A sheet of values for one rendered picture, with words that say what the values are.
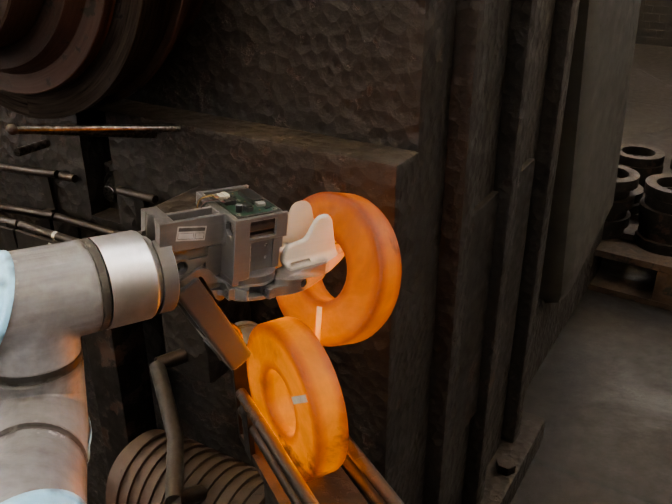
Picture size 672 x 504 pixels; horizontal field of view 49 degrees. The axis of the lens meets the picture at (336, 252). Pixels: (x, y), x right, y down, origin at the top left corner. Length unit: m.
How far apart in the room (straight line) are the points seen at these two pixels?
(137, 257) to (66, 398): 0.12
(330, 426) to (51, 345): 0.24
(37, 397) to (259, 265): 0.21
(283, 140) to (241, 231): 0.30
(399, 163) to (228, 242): 0.27
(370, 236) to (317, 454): 0.20
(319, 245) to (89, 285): 0.22
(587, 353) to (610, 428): 0.32
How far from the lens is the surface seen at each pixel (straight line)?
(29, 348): 0.58
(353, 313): 0.71
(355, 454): 0.68
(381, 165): 0.83
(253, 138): 0.92
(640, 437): 1.91
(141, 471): 0.94
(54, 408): 0.59
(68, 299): 0.57
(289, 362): 0.66
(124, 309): 0.59
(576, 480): 1.74
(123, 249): 0.60
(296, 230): 0.72
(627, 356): 2.18
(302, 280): 0.67
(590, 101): 1.62
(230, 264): 0.63
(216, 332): 0.67
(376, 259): 0.69
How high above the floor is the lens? 1.14
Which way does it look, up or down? 26 degrees down
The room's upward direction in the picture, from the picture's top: straight up
